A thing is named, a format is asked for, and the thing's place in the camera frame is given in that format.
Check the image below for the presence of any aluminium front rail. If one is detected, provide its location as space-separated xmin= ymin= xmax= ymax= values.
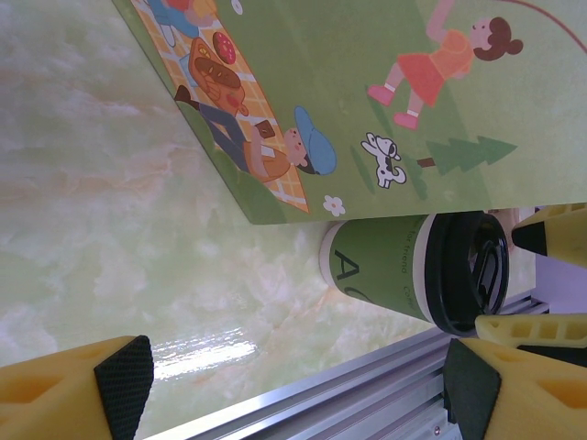
xmin=153 ymin=297 xmax=587 ymax=440

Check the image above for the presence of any white printed paper bag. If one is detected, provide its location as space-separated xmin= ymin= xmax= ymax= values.
xmin=112 ymin=0 xmax=587 ymax=226

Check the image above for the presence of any green paper coffee cup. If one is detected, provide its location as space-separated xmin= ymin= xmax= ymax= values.
xmin=318 ymin=214 xmax=435 ymax=325

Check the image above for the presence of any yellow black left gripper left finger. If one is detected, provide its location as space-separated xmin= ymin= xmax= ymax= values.
xmin=0 ymin=335 xmax=153 ymax=440

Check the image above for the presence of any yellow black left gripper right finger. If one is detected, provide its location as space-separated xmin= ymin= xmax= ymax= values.
xmin=442 ymin=337 xmax=587 ymax=440

